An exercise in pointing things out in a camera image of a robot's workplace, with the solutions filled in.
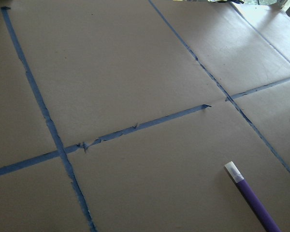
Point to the purple marker pen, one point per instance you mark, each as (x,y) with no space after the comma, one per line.
(251,198)

